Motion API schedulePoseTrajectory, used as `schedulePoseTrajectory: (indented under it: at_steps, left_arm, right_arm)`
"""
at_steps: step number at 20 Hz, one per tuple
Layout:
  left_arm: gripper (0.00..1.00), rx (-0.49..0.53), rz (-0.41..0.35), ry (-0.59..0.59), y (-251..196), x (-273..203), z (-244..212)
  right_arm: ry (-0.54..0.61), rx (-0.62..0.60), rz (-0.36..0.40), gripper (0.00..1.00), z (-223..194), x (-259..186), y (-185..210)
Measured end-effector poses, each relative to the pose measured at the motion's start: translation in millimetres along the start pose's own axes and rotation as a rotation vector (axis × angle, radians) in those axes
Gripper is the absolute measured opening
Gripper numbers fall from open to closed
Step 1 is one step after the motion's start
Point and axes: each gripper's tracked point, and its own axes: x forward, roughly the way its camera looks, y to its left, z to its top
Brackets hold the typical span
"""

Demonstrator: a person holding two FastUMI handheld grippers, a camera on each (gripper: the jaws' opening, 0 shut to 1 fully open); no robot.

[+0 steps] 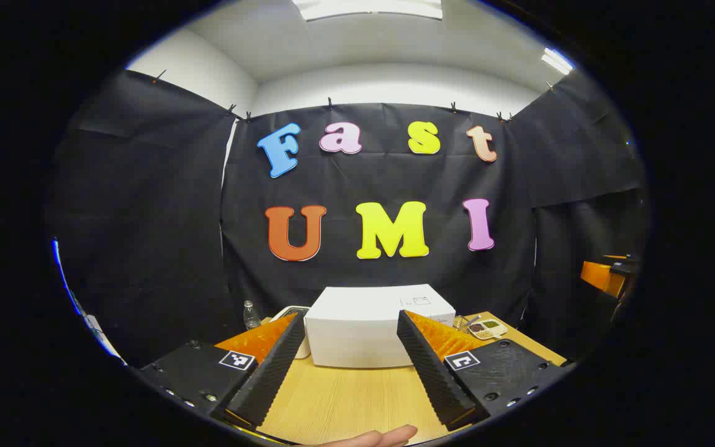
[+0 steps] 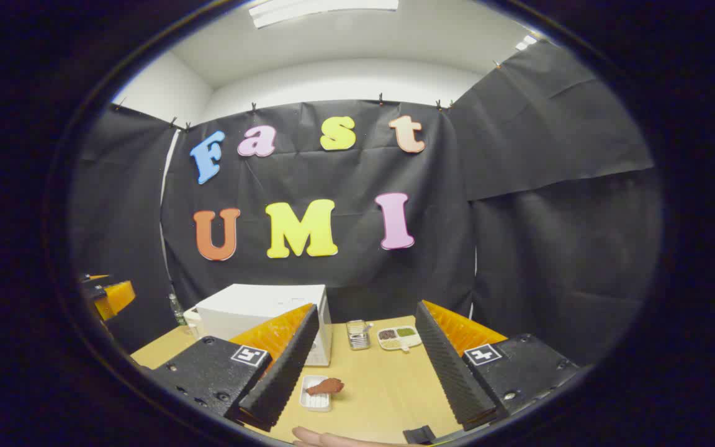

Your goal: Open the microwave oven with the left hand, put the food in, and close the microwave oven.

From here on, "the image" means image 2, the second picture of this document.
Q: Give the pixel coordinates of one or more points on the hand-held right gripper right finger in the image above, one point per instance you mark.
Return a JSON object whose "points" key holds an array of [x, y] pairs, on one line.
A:
{"points": [[450, 372]]}

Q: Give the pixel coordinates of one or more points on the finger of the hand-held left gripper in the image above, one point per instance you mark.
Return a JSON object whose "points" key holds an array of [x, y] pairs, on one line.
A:
{"points": [[118, 297]]}

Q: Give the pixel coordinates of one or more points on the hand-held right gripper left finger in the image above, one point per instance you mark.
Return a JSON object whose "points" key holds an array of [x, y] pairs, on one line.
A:
{"points": [[283, 372]]}

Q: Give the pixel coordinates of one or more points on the brown chicken drumstick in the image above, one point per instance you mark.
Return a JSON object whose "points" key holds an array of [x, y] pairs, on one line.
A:
{"points": [[328, 387]]}

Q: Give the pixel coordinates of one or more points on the white microwave oven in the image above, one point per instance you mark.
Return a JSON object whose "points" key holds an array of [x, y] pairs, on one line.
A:
{"points": [[252, 304]]}

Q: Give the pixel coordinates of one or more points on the white rectangular tray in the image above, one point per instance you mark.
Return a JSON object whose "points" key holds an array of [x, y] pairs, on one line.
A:
{"points": [[317, 402]]}

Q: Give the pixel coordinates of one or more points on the clear plastic water bottle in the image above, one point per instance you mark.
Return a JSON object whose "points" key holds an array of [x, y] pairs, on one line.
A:
{"points": [[176, 312]]}

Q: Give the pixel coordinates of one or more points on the white divided seed plate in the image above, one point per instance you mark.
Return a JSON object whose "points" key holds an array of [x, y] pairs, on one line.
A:
{"points": [[399, 339]]}

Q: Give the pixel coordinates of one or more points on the black backdrop cloth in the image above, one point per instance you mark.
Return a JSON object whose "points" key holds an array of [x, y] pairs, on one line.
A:
{"points": [[332, 174]]}

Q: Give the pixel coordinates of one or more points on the small ceiling light panel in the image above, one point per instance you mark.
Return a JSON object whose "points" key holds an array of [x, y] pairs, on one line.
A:
{"points": [[526, 42]]}

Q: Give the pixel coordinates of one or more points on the long ceiling light panel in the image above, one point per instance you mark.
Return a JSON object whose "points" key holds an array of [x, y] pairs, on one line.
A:
{"points": [[320, 9]]}

